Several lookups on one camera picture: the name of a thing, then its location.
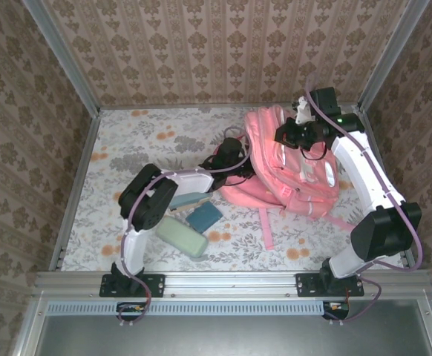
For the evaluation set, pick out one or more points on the pink backpack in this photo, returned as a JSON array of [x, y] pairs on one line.
[[268, 170]]

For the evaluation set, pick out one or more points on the small teal notebook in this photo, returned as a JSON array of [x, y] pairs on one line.
[[203, 217]]

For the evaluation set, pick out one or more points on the light green pencil case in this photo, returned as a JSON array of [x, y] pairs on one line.
[[184, 237]]

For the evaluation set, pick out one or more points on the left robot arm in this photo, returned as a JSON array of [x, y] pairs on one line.
[[149, 207]]

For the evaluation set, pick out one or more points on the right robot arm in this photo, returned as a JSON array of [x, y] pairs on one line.
[[357, 167]]

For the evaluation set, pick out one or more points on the floral tablecloth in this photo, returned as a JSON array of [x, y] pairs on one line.
[[145, 141]]

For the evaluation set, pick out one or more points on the grey metal panel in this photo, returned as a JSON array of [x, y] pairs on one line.
[[231, 337]]

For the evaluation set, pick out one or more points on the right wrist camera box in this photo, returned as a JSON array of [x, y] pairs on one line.
[[303, 111]]

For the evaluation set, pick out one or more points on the aluminium table edge rail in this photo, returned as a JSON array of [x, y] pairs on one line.
[[201, 105]]

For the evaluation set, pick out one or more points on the aluminium frame post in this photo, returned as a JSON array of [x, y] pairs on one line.
[[390, 52], [64, 59]]

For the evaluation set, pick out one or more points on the aluminium side rail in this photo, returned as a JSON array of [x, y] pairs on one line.
[[386, 174], [84, 155]]

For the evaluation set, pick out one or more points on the aluminium mounting rail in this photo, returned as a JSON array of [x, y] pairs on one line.
[[231, 283]]

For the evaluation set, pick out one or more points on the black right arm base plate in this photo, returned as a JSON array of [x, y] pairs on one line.
[[305, 285]]

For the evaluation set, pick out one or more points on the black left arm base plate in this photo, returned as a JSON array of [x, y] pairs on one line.
[[156, 285]]

